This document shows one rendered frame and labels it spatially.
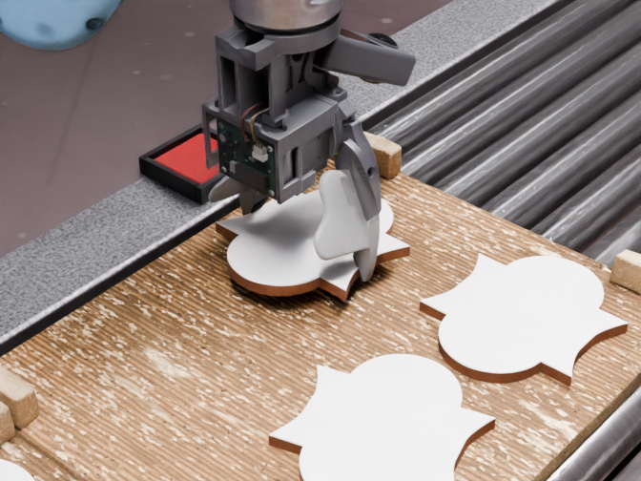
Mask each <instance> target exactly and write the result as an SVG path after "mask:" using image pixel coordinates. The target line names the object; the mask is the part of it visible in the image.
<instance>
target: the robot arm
mask: <svg viewBox="0 0 641 481"><path fill-rule="evenodd" d="M123 1H124V0H0V31H1V32H2V33H3V34H4V35H6V36H7V37H9V38H10V39H12V40H14V41H16V42H18V43H20V44H22V45H25V46H28V47H31V48H35V49H38V50H45V51H60V50H66V49H70V48H73V47H76V46H78V45H81V44H83V43H85V42H86V41H88V40H90V39H91V38H92V37H93V36H95V35H96V34H97V33H98V32H99V31H100V30H101V29H102V27H103V26H104V25H105V24H106V23H107V22H108V20H109V19H110V17H111V16H112V14H113V13H114V11H115V10H116V9H117V8H118V7H119V6H120V5H121V4H122V3H123ZM229 1H230V10H231V11H232V12H233V14H234V26H232V27H230V28H228V29H226V30H224V31H221V32H220V33H218V34H216V35H215V43H216V59H217V88H218V95H217V96H216V97H214V98H212V99H210V100H209V101H207V102H205V103H204V104H202V105H201V109H202V122H203V135H204V149H205V162H206V168H207V169H211V168H212V167H214V166H216V165H217V164H219V172H220V173H222V174H223V175H225V177H224V178H223V179H222V180H221V181H220V182H219V183H217V184H216V185H215V186H214V188H213V189H212V191H211V193H210V195H209V201H211V202H217V201H219V200H222V199H227V198H229V197H232V196H234V195H237V194H239V201H240V206H241V211H242V215H243V216H244V215H247V214H249V213H254V212H255V211H257V210H258V209H259V208H261V207H262V206H263V205H264V203H265V202H266V201H267V200H268V199H269V198H271V199H274V200H276V201H277V204H279V205H281V204H283V203H284V202H286V201H287V200H288V199H290V198H291V197H293V196H298V195H299V194H301V193H302V192H304V191H305V190H307V189H308V188H310V187H311V186H313V185H314V184H316V173H317V172H319V171H320V170H322V169H323V168H325V167H326V166H327V159H329V158H330V157H332V156H334V155H335V154H338V155H337V156H336V157H334V160H335V165H336V170H328V171H326V172H324V173H323V174H322V176H321V177H320V182H319V192H320V198H321V201H322V205H323V208H324V215H323V218H322V221H321V223H320V225H319V227H318V229H317V231H316V233H315V236H314V239H313V243H314V247H315V251H316V253H317V255H318V257H319V258H320V259H322V260H324V261H329V260H332V259H335V258H337V257H341V256H344V255H347V254H350V253H353V254H354V255H353V259H354V261H355V264H356V266H357V267H358V268H359V274H360V276H361V279H362V282H367V281H368V280H369V279H371V277H372V275H373V271H374V268H375V263H376V258H377V253H378V246H379V237H380V212H381V211H382V197H381V181H380V172H379V167H378V163H377V160H376V157H375V154H374V152H373V150H372V147H371V145H370V143H369V141H368V140H367V138H366V136H365V134H364V132H363V129H362V123H361V121H360V120H359V119H356V117H355V113H356V112H357V110H356V108H355V107H354V106H353V104H352V102H351V101H350V99H349V98H348V91H347V90H346V89H343V88H341V87H339V86H338V85H339V78H338V77H337V76H335V75H333V74H331V73H328V72H326V71H323V70H327V71H331V72H335V73H343V74H348V75H352V76H356V77H358V78H360V79H361V80H363V81H364V82H367V83H370V84H381V83H383V84H384V83H387V84H391V85H396V86H400V87H403V86H405V85H406V84H407V82H408V80H409V77H410V75H411V74H412V71H413V69H414V66H415V64H416V57H415V56H414V55H413V54H410V53H408V52H405V51H403V50H401V49H399V46H398V45H397V44H396V42H395V41H394V40H393V39H392V38H390V37H389V36H387V35H385V34H382V33H368V34H363V33H359V32H355V31H350V30H346V29H343V28H341V8H342V5H343V0H229ZM313 65H314V66H316V67H318V68H319V69H318V68H316V67H314V66H313ZM321 69H322V70H321ZM215 118H216V119H217V148H216V149H214V150H213V151H212V149H211V136H210V121H212V120H213V119H215ZM268 197H269V198H268Z"/></svg>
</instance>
